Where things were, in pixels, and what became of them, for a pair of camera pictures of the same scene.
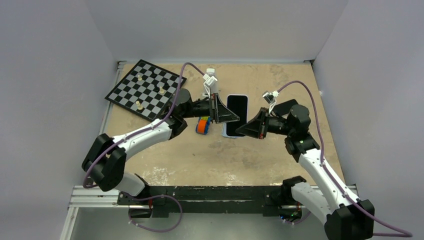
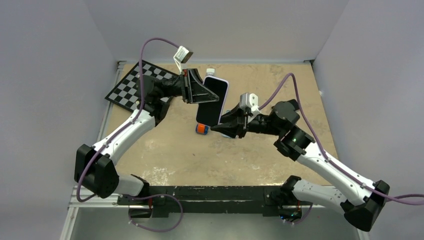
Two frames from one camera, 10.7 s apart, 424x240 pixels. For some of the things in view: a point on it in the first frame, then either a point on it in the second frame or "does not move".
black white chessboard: (147, 90) does not move
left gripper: (221, 114) → (192, 90)
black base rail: (269, 200) does not move
